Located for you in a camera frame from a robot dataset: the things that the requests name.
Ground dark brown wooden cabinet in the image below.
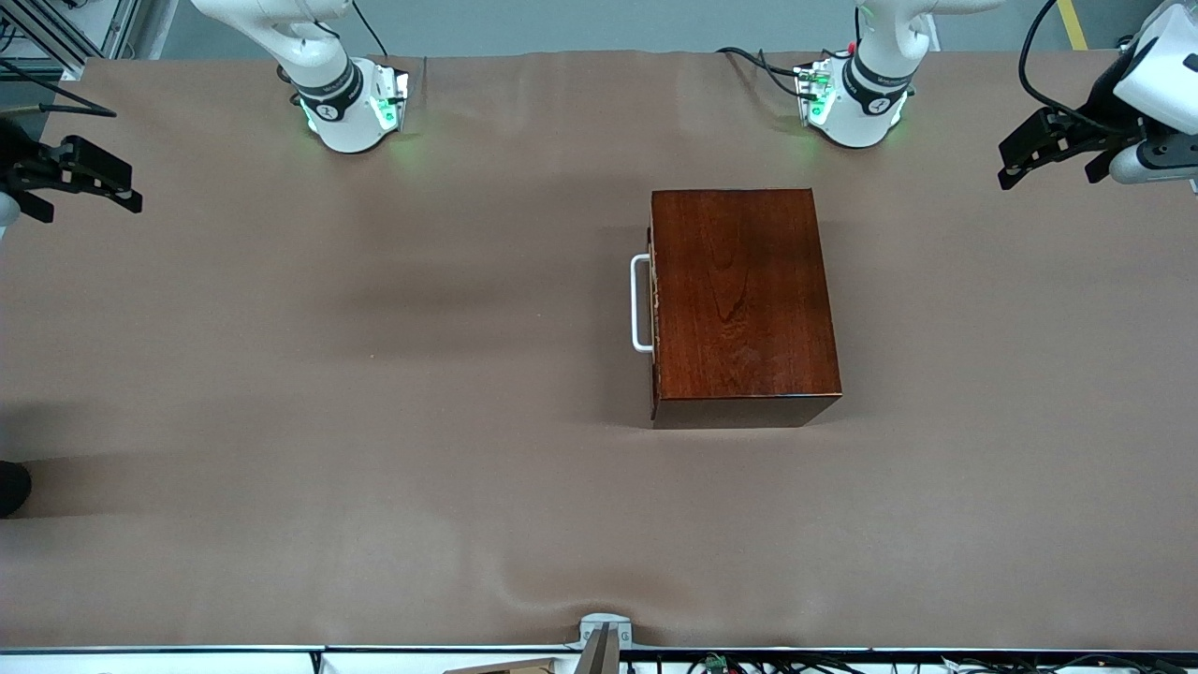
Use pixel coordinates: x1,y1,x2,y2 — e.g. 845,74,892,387
650,188,842,430

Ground black base cable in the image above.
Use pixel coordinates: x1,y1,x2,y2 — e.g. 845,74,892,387
350,0,390,58

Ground black base cables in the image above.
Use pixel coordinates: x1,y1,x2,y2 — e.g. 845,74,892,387
715,44,811,100

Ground aluminium frame structure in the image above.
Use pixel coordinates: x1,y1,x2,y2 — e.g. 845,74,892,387
0,0,141,81

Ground black round object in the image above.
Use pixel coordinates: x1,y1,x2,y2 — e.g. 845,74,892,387
0,460,33,519

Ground grey metal camera bracket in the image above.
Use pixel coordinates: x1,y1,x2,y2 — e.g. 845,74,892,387
577,612,634,674

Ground wooden drawer with white handle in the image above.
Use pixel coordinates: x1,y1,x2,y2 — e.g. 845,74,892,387
630,225,660,394

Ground brown flat board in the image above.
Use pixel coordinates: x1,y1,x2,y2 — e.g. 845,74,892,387
444,657,563,674

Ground brown table cloth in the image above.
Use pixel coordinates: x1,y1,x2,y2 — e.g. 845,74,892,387
0,49,1198,652

